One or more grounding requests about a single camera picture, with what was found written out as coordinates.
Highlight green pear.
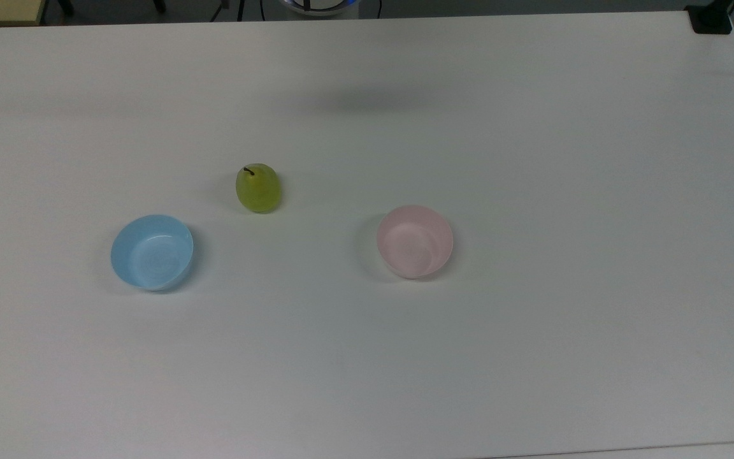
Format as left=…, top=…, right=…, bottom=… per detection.
left=235, top=163, right=282, bottom=214

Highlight pink plastic bowl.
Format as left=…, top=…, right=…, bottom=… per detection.
left=377, top=205, right=454, bottom=279

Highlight light blue plastic bowl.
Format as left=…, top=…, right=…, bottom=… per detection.
left=110, top=214, right=194, bottom=292

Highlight black tripod legs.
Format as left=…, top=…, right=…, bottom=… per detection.
left=210, top=0, right=267, bottom=22

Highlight black table clamp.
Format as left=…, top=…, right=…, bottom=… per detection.
left=685, top=0, right=734, bottom=35

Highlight white robot base blue ring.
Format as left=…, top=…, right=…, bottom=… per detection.
left=280, top=0, right=360, bottom=17

